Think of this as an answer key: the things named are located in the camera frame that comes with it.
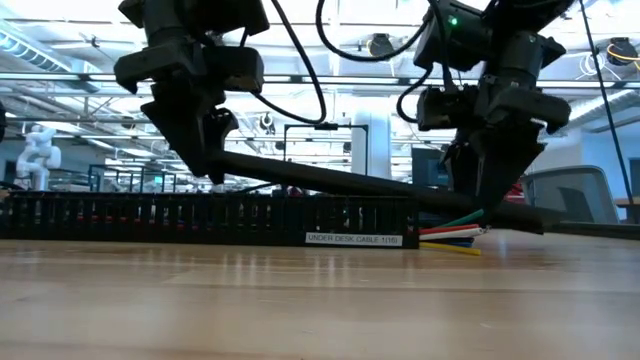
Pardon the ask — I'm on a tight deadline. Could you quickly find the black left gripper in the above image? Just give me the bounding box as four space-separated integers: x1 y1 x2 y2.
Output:
112 27 241 186

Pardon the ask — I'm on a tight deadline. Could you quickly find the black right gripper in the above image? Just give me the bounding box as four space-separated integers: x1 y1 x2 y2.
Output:
441 30 573 212

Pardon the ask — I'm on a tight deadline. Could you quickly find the green wire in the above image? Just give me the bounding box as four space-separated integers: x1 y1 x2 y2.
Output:
433 208 486 231

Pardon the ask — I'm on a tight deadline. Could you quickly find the yellow wire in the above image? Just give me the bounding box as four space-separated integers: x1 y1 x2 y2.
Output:
418 241 483 258

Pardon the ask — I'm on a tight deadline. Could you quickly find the black slotted cable raceway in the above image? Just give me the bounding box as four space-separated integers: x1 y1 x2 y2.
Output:
0 192 420 250

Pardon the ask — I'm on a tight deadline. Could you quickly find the black raceway cover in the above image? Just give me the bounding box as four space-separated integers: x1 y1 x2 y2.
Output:
209 148 547 236

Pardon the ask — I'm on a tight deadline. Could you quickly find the red bin stack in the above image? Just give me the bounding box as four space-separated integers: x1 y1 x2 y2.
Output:
503 180 527 204

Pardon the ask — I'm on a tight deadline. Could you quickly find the dark monitor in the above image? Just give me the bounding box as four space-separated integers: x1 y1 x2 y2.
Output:
411 146 454 190

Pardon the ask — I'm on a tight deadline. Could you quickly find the black workstation railing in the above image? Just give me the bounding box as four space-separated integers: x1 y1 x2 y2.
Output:
87 163 174 195

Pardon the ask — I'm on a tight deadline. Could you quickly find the grey office chair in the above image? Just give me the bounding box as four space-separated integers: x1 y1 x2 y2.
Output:
518 164 622 225

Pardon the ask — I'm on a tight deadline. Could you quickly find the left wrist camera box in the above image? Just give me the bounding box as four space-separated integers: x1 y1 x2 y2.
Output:
202 44 266 95

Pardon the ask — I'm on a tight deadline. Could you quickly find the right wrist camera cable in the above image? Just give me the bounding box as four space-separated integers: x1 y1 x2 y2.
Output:
314 0 454 125

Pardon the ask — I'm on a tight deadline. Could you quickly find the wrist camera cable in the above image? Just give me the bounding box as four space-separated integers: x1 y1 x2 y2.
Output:
314 0 454 125
238 0 330 126

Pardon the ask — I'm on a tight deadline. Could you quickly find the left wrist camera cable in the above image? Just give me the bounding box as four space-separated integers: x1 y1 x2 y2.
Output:
238 0 330 126

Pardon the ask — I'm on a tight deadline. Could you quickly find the long thin black cable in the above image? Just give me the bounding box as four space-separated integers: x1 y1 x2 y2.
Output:
578 0 636 206

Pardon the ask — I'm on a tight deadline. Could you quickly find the black yellow hanging cable reel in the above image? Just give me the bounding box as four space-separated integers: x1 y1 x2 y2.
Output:
366 31 397 60
605 36 640 69

